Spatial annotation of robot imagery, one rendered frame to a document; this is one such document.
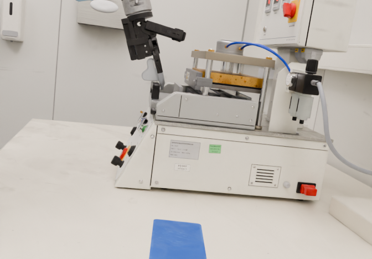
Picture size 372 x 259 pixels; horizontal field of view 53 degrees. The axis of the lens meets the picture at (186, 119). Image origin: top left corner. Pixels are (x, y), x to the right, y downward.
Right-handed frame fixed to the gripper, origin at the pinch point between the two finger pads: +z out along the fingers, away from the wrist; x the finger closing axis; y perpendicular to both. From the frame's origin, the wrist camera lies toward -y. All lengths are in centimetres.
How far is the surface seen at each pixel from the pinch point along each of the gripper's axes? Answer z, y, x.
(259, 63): -1.1, -24.1, 13.6
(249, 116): 11.0, -18.5, 16.4
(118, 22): -30, 13, -131
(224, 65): -1.4, -17.8, 1.4
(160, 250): 24, 9, 45
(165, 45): -11, -12, -147
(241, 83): 3.2, -19.4, 10.3
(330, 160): 47, -59, -29
